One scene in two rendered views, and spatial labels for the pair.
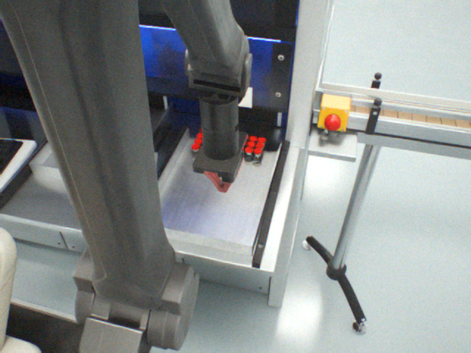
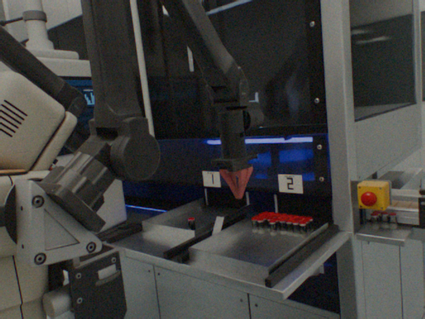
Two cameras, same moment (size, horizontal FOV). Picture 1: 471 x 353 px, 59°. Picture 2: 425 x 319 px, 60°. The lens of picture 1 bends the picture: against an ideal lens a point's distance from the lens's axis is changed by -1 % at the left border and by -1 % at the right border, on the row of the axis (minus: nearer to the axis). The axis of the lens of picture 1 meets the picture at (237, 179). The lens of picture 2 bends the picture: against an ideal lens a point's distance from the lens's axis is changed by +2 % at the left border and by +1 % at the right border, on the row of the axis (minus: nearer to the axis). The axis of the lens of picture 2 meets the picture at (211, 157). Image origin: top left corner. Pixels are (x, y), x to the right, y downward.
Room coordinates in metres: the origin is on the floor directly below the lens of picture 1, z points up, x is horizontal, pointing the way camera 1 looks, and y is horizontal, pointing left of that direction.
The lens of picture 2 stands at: (-0.25, -0.30, 1.30)
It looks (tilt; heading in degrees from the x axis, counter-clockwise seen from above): 8 degrees down; 27
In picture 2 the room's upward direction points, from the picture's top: 6 degrees counter-clockwise
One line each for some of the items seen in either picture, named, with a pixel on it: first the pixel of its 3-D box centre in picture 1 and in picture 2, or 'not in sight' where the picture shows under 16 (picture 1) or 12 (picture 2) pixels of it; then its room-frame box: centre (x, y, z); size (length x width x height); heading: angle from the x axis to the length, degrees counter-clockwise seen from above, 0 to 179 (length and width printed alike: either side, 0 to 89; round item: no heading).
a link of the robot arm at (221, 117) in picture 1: (220, 105); (232, 122); (0.52, 0.03, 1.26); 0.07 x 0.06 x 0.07; 167
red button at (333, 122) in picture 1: (333, 121); (369, 198); (0.83, -0.23, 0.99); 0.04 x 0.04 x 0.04; 76
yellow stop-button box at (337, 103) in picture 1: (334, 111); (374, 194); (0.87, -0.24, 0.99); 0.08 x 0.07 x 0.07; 166
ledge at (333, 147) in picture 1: (333, 140); (386, 231); (0.91, -0.27, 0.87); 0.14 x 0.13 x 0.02; 166
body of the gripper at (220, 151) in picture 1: (220, 139); (233, 149); (0.51, 0.03, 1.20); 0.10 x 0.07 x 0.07; 165
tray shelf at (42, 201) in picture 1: (157, 169); (224, 235); (0.79, 0.21, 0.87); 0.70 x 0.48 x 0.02; 76
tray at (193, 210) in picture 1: (215, 184); (260, 240); (0.71, 0.05, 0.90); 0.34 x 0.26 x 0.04; 165
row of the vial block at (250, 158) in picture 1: (227, 152); (279, 226); (0.81, 0.03, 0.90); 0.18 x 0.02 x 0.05; 75
